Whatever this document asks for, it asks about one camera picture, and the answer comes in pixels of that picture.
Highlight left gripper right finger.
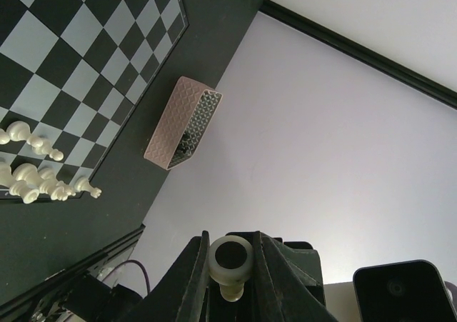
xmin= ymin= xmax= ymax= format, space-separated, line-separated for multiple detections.
xmin=252 ymin=231 xmax=336 ymax=321

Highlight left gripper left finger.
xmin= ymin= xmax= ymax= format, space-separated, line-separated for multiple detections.
xmin=121 ymin=231 xmax=209 ymax=321

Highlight white rook corner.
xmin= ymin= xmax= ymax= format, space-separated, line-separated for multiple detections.
xmin=74 ymin=176 xmax=102 ymax=198

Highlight white king side piece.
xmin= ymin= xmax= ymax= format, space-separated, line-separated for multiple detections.
xmin=38 ymin=168 xmax=76 ymax=201

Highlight black and white chessboard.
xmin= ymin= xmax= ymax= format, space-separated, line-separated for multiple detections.
xmin=1 ymin=0 xmax=189 ymax=185

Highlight white chess piece front row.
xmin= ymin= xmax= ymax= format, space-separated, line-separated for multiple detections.
xmin=9 ymin=163 xmax=39 ymax=204

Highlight pink mesh tray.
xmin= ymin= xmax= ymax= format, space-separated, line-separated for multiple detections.
xmin=144 ymin=76 xmax=223 ymax=171

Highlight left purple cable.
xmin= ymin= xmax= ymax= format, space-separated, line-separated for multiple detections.
xmin=117 ymin=260 xmax=151 ymax=298

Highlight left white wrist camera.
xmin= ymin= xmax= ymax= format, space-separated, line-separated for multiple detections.
xmin=353 ymin=260 xmax=456 ymax=321

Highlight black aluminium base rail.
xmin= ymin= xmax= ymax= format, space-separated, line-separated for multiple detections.
xmin=1 ymin=225 xmax=145 ymax=321

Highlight right black frame post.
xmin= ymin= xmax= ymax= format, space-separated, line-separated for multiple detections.
xmin=259 ymin=0 xmax=456 ymax=109

